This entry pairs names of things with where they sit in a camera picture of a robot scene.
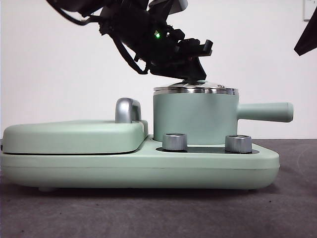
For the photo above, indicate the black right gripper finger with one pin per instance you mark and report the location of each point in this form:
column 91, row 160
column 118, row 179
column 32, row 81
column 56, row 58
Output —
column 308, row 42

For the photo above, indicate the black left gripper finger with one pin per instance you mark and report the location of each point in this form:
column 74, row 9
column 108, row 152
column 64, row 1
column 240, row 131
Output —
column 166, row 70
column 195, row 69

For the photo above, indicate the glass lid with green knob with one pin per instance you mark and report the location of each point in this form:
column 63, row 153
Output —
column 218, row 89

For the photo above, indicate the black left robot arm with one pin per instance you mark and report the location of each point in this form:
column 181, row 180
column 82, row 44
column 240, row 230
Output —
column 133, row 27

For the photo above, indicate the silver control knob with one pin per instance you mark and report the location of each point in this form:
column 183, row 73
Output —
column 238, row 144
column 174, row 142

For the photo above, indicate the mint green breakfast machine base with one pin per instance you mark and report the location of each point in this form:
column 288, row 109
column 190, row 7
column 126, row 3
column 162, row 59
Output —
column 223, row 171

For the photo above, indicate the white wall socket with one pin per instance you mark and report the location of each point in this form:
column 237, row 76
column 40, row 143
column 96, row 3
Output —
column 307, row 10

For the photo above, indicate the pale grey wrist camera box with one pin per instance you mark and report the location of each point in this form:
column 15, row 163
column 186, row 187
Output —
column 173, row 4

